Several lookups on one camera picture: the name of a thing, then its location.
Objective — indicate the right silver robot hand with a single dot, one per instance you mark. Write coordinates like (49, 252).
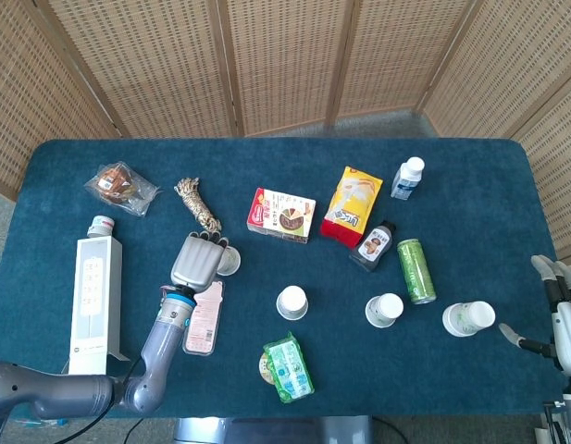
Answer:
(569, 333)

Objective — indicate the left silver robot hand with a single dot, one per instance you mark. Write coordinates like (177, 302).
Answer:
(197, 263)

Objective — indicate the white floral paper cup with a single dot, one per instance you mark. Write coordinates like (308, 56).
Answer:
(292, 300)
(232, 261)
(387, 307)
(470, 316)

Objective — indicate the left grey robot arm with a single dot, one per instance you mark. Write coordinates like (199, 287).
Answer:
(162, 342)

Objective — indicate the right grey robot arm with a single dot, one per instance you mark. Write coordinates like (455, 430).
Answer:
(569, 416)

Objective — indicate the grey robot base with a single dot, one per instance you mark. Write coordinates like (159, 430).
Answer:
(276, 432)

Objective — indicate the flat white blister pack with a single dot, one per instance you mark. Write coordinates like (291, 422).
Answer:
(206, 324)

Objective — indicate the red and white cake box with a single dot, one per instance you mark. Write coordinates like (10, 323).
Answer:
(280, 215)

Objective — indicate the white power strip box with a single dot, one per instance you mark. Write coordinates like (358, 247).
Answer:
(95, 300)

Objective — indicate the bread in clear bag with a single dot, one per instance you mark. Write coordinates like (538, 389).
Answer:
(116, 182)

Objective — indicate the round beige printed disc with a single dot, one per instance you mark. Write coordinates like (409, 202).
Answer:
(264, 367)

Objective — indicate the green wrapped snack packet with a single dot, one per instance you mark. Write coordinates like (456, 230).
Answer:
(289, 370)

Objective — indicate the yellow and red snack bag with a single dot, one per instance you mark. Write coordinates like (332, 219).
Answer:
(350, 203)

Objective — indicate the green drink can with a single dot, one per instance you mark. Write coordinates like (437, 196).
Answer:
(414, 270)

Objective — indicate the dark sauce squeeze bottle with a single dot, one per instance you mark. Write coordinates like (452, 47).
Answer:
(373, 247)

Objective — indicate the blue table mat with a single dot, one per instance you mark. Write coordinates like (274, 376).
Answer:
(359, 361)

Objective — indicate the blue item on floor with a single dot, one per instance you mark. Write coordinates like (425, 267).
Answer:
(57, 422)

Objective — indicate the wicker folding screen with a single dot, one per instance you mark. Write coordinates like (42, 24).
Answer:
(285, 60)

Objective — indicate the white blue-labelled plastic bottle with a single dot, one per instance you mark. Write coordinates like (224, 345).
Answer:
(405, 180)

